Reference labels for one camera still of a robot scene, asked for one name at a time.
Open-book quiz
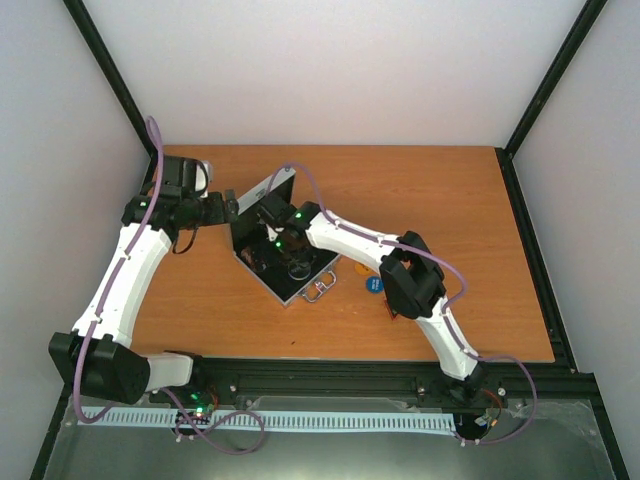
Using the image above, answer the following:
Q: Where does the clear round plastic disc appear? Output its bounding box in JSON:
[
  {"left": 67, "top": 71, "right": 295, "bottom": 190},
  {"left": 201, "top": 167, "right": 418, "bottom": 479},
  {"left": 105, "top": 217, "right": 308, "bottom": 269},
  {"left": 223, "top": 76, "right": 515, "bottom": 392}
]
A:
[{"left": 287, "top": 262, "right": 311, "bottom": 281}]

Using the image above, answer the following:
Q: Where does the aluminium poker case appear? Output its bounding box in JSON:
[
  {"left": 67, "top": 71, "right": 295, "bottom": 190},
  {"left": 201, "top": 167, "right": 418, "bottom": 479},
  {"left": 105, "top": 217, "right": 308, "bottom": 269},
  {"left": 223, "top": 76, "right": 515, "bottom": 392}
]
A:
[{"left": 231, "top": 166, "right": 340, "bottom": 307}]

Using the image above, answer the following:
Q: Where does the orange round dealer button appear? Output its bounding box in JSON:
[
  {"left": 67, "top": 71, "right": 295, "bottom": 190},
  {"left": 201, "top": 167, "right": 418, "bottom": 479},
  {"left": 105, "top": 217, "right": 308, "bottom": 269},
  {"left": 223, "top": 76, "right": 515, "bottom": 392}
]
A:
[{"left": 354, "top": 263, "right": 375, "bottom": 276}]

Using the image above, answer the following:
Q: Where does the blue round blind button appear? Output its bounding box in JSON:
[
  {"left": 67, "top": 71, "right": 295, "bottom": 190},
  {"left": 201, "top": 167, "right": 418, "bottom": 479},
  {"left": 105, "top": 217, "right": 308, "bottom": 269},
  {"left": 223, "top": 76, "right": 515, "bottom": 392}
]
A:
[{"left": 365, "top": 275, "right": 384, "bottom": 294}]

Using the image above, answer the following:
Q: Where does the black red triangular button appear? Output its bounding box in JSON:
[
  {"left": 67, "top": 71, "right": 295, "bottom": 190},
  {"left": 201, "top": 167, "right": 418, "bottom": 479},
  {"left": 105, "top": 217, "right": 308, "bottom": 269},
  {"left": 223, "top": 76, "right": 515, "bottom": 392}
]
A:
[{"left": 384, "top": 299, "right": 398, "bottom": 321}]

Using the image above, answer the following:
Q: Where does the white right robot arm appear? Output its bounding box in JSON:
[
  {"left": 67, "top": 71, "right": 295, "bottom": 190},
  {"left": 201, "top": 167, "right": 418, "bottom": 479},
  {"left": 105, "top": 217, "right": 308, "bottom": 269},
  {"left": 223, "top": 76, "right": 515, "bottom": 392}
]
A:
[{"left": 257, "top": 194, "right": 485, "bottom": 402}]

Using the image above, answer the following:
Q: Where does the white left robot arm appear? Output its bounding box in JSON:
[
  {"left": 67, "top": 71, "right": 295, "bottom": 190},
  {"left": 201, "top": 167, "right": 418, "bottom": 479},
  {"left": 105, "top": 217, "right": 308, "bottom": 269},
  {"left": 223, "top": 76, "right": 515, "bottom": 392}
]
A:
[{"left": 48, "top": 190, "right": 239, "bottom": 405}]

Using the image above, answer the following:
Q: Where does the green lit circuit board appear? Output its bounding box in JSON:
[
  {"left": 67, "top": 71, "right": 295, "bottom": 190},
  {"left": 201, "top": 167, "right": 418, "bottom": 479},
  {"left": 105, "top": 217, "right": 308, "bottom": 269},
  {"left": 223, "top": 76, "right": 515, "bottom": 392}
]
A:
[{"left": 180, "top": 387, "right": 219, "bottom": 426}]

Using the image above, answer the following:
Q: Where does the metal front plate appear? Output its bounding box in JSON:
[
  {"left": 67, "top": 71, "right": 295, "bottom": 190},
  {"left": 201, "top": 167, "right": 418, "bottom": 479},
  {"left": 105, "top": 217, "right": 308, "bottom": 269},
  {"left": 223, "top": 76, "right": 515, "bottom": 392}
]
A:
[{"left": 39, "top": 398, "right": 626, "bottom": 479}]

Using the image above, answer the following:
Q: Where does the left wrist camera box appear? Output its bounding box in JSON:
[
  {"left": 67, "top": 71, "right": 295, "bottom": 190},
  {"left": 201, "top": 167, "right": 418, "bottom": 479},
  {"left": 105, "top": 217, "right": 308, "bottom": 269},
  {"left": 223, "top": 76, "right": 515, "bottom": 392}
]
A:
[{"left": 159, "top": 156, "right": 213, "bottom": 200}]

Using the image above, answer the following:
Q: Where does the left black frame post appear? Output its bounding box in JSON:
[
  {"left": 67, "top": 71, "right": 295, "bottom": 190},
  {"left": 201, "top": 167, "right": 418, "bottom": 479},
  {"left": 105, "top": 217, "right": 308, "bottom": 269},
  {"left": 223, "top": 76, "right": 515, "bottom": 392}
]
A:
[{"left": 62, "top": 0, "right": 157, "bottom": 154}]

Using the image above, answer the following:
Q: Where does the black frame post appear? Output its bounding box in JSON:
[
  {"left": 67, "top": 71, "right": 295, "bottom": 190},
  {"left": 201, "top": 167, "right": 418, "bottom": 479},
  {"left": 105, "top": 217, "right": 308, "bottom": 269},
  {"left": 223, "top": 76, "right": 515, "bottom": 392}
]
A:
[
  {"left": 503, "top": 0, "right": 608, "bottom": 161},
  {"left": 62, "top": 0, "right": 157, "bottom": 154}
]

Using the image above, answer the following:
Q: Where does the white slotted cable duct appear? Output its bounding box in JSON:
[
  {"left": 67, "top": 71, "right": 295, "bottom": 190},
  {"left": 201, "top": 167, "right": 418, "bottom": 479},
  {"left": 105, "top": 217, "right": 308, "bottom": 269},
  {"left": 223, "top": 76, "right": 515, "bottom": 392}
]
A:
[{"left": 95, "top": 407, "right": 455, "bottom": 436}]

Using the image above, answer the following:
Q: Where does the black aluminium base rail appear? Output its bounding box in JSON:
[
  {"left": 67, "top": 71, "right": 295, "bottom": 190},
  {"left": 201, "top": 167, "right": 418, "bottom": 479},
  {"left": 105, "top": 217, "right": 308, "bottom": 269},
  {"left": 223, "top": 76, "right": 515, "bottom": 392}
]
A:
[{"left": 122, "top": 355, "right": 599, "bottom": 415}]

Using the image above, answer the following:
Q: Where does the right black side rail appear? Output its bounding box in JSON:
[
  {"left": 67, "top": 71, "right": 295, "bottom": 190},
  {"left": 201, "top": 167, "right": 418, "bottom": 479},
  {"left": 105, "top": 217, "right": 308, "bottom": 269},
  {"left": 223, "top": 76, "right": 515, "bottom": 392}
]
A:
[{"left": 495, "top": 148, "right": 577, "bottom": 370}]

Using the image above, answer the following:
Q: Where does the right black frame post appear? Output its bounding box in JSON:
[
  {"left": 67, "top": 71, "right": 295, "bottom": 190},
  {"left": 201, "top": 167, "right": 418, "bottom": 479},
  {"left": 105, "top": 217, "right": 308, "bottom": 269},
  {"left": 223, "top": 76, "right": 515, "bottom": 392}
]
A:
[{"left": 503, "top": 0, "right": 608, "bottom": 161}]

